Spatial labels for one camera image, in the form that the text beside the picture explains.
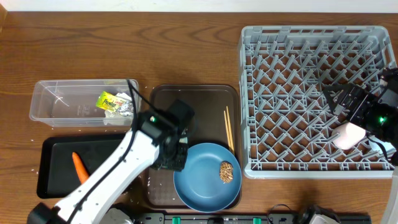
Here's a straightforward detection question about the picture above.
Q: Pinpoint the wooden chopstick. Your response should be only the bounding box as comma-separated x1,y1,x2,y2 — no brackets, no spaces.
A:
226,106,235,155
223,111,233,152

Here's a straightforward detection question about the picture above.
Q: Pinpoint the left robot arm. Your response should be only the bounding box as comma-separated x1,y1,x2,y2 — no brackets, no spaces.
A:
27,100,195,223

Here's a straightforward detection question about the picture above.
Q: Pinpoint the black tray bin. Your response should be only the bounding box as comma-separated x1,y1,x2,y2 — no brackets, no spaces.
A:
37,134,124,199

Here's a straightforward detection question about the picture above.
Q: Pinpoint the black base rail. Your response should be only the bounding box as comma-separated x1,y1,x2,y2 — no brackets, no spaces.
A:
102,212,373,224

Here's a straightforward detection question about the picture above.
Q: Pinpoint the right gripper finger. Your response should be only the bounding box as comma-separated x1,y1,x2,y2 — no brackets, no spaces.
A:
323,83,356,93
323,90,344,114

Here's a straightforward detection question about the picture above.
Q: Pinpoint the wooden chopstick right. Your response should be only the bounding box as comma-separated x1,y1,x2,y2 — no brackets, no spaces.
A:
226,106,235,155

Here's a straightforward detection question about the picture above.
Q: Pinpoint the pink cup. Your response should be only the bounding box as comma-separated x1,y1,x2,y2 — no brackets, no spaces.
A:
332,123,366,150

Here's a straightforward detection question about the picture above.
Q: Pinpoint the clear plastic bin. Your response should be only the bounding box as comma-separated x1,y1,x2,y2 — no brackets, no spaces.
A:
29,79,132,127

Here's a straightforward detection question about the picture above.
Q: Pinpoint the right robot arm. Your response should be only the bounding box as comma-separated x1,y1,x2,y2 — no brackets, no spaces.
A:
323,68,397,223

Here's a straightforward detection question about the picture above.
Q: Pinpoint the grey dishwasher rack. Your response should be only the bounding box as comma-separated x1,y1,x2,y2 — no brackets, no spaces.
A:
238,26,397,179

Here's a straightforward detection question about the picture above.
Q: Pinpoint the brown food clump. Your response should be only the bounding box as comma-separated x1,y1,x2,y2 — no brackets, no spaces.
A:
219,161,233,184

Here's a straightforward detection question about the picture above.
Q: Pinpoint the yellow snack wrapper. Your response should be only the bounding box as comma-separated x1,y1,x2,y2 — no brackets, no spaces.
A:
95,90,135,116

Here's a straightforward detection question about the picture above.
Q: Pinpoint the blue plate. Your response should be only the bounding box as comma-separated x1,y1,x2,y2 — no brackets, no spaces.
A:
174,143,242,213

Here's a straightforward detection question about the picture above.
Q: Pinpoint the white tissue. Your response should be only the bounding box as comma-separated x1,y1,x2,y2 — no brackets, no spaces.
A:
104,91,134,118

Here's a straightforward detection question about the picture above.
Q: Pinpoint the light blue cup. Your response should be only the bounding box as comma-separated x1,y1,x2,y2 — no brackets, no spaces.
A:
369,136,396,156

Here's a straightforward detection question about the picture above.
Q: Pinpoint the brown serving tray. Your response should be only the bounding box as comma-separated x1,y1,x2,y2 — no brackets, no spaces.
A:
144,85,241,210

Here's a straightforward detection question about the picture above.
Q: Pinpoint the wooden chopstick left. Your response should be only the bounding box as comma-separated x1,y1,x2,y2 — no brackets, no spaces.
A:
223,111,233,152

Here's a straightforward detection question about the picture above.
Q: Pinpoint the orange carrot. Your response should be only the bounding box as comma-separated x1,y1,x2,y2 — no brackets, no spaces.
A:
72,152,90,184

